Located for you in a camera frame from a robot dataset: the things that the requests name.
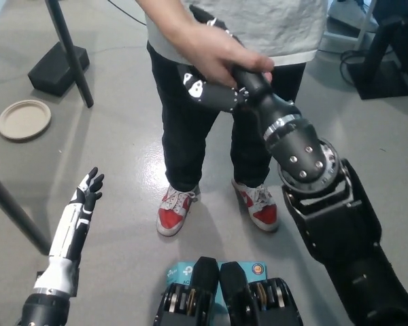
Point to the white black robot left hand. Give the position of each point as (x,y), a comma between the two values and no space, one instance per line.
(66,237)

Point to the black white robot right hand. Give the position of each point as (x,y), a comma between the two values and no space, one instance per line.
(265,98)

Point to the person's bare right hand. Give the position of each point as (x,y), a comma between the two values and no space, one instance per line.
(214,54)

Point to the person's right red white sneaker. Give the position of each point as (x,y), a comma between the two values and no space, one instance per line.
(173,214)

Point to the person's red white sneaker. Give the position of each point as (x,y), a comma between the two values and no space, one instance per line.
(262,208)
(173,214)

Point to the person's left red white sneaker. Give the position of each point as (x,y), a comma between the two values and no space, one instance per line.
(262,208)

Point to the black table leg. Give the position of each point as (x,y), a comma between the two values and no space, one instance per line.
(13,208)

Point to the grey t-shirt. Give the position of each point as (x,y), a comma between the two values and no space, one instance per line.
(279,27)

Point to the black trousers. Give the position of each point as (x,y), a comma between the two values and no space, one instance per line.
(190,136)

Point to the black monitor stand base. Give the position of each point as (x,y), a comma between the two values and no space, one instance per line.
(377,81)

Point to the teal cardboard router box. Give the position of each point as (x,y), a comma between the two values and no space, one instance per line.
(180,271)

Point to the beige paper plate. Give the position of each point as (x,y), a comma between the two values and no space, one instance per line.
(24,120)

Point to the black slanted stand pole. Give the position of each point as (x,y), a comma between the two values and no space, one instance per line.
(71,54)

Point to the black foam block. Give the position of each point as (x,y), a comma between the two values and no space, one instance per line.
(52,73)

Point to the white metal table frame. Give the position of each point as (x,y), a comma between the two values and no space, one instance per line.
(364,30)

